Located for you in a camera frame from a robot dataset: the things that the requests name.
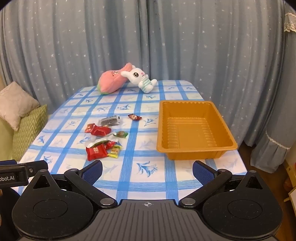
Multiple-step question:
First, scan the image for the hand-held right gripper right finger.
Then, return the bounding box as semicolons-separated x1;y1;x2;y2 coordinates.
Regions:
179;160;266;208

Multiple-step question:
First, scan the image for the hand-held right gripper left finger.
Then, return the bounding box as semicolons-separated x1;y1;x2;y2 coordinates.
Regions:
28;160;118;208

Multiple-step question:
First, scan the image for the large red snack packet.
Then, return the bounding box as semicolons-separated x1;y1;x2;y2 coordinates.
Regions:
85;144;109;161

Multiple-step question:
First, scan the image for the yellow candy packet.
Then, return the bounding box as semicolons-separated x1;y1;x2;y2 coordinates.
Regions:
107;146;122;159

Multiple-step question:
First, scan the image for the silver white snack wrapper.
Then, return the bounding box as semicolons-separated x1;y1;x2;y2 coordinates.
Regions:
85;136;123;148

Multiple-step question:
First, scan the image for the medium red snack packet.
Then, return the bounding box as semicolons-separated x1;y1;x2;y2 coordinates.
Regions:
91;125;112;137

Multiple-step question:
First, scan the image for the golden plastic tray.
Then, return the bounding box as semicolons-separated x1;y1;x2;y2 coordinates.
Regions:
156;100;238;161

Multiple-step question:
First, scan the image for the green candy packet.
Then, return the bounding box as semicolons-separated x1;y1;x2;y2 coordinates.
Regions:
113;130;129;139

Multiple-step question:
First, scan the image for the dark clear snack packet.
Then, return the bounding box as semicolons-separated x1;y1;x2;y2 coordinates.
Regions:
98;115;121;127

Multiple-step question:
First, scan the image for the light green sofa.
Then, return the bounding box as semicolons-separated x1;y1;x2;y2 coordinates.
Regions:
0;116;21;163

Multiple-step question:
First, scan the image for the person's dark clothing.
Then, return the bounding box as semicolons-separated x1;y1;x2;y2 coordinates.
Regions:
0;187;22;241

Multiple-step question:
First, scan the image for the green zigzag cushion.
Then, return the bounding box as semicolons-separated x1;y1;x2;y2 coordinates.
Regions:
12;104;48;161

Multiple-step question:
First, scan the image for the beige cushion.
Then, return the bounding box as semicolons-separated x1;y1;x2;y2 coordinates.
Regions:
0;81;40;132

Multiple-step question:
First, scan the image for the blue checked tablecloth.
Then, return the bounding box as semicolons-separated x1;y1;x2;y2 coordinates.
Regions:
17;79;248;202

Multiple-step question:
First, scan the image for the yellow cardboard box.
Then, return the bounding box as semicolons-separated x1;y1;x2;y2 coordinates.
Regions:
283;161;296;193

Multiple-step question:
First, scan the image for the white framed board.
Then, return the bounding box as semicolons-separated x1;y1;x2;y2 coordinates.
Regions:
284;185;296;203

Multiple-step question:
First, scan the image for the pink plush toy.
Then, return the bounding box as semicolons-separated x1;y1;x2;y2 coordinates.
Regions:
97;62;133;95

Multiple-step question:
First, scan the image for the white rabbit plush toy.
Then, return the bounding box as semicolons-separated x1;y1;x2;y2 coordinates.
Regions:
120;65;158;93

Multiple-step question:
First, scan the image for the grey lace-trimmed cover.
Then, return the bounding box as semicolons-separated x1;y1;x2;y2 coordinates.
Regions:
251;0;296;174

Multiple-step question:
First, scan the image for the grey-blue starry curtain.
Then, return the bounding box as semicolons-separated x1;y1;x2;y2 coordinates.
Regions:
0;0;288;149

